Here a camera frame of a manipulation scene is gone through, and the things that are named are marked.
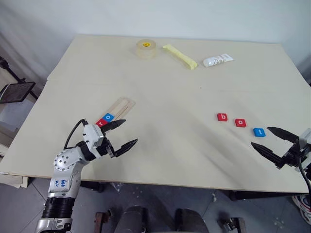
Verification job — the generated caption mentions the dark rounded shape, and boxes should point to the dark rounded shape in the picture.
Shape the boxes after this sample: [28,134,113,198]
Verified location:
[116,205,149,233]

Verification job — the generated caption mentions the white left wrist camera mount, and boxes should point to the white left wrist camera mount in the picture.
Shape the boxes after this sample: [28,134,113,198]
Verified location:
[82,124,104,148]

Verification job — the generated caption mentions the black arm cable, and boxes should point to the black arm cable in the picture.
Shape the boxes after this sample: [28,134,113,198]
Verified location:
[297,157,311,194]
[63,118,88,149]

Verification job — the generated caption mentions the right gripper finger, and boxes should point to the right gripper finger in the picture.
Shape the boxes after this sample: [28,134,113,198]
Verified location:
[250,142,283,168]
[266,126,300,144]

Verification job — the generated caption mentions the white red sneaker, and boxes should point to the white red sneaker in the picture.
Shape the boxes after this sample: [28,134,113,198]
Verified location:
[291,194,311,223]

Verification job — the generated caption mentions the white cream tube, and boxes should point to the white cream tube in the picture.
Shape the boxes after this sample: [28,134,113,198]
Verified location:
[203,52,234,68]

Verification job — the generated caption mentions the black tripod stand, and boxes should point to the black tripod stand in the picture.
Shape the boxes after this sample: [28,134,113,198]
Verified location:
[0,56,39,100]

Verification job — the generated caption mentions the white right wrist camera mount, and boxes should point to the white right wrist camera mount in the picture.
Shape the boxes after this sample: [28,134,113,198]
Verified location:
[298,128,311,152]

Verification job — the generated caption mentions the black table frame bar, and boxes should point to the black table frame bar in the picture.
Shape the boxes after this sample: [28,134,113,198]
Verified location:
[79,181,106,194]
[229,190,296,201]

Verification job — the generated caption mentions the yellow sachet packet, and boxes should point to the yellow sachet packet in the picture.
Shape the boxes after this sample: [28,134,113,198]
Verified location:
[163,44,198,71]

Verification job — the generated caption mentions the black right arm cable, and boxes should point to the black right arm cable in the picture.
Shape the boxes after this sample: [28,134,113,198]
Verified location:
[297,157,311,194]

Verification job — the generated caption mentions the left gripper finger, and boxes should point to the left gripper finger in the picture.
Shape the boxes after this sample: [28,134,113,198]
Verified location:
[101,118,127,133]
[114,138,139,159]

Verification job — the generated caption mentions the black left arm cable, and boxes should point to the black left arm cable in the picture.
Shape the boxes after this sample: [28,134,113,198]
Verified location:
[63,118,88,149]

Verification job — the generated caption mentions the beige tape roll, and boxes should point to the beige tape roll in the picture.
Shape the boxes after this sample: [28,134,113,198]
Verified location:
[136,39,157,61]

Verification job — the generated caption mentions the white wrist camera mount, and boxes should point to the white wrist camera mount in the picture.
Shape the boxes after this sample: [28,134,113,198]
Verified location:
[298,128,311,152]
[82,124,104,148]

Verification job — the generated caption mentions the wooden tile rack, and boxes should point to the wooden tile rack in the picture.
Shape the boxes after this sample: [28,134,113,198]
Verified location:
[96,97,136,127]

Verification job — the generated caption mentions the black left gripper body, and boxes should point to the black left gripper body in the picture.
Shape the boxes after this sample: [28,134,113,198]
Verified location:
[95,132,117,159]

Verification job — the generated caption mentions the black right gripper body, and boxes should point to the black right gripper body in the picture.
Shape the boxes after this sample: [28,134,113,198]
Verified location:
[275,143,305,170]

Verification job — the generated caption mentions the black tablet panel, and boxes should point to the black tablet panel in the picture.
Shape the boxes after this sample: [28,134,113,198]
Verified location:
[0,82,36,104]

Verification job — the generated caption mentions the blue letter tile t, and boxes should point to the blue letter tile t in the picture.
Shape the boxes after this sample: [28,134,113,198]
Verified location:
[252,128,267,138]

